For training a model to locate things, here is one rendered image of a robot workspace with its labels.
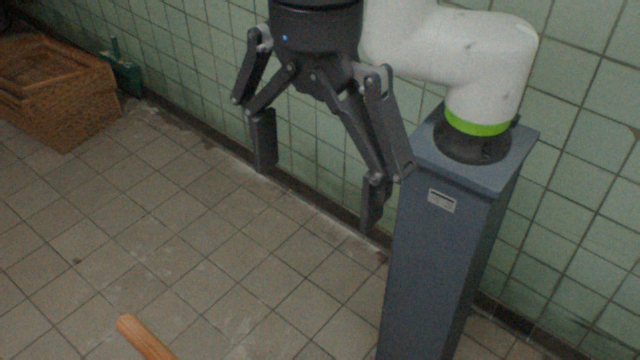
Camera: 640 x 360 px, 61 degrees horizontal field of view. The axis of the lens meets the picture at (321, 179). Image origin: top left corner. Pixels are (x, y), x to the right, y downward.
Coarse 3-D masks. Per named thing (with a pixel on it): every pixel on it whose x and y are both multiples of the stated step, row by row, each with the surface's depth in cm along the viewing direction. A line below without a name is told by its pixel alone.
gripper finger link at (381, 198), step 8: (384, 160) 47; (384, 168) 46; (408, 168) 45; (408, 176) 45; (384, 184) 47; (392, 184) 48; (376, 192) 48; (384, 192) 48; (376, 200) 49; (384, 200) 48
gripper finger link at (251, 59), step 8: (248, 32) 47; (256, 32) 47; (248, 40) 48; (256, 40) 47; (248, 48) 48; (256, 48) 47; (248, 56) 49; (256, 56) 48; (264, 56) 49; (248, 64) 49; (256, 64) 49; (264, 64) 51; (240, 72) 51; (248, 72) 50; (256, 72) 51; (240, 80) 51; (248, 80) 51; (256, 80) 52; (240, 88) 52; (248, 88) 52; (256, 88) 54; (232, 96) 54; (240, 96) 53
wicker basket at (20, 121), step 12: (0, 108) 277; (120, 108) 298; (12, 120) 285; (24, 120) 265; (36, 120) 257; (72, 120) 274; (108, 120) 294; (36, 132) 272; (72, 132) 277; (84, 132) 284; (96, 132) 290; (48, 144) 281; (60, 144) 274; (72, 144) 280
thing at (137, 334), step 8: (120, 320) 77; (128, 320) 77; (136, 320) 77; (120, 328) 76; (128, 328) 76; (136, 328) 76; (144, 328) 76; (128, 336) 75; (136, 336) 75; (144, 336) 75; (152, 336) 75; (136, 344) 75; (144, 344) 74; (152, 344) 74; (160, 344) 74; (144, 352) 74; (152, 352) 73; (160, 352) 73; (168, 352) 73
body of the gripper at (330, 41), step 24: (360, 0) 40; (288, 24) 40; (312, 24) 39; (336, 24) 40; (360, 24) 42; (288, 48) 41; (312, 48) 41; (336, 48) 41; (336, 72) 43; (312, 96) 46
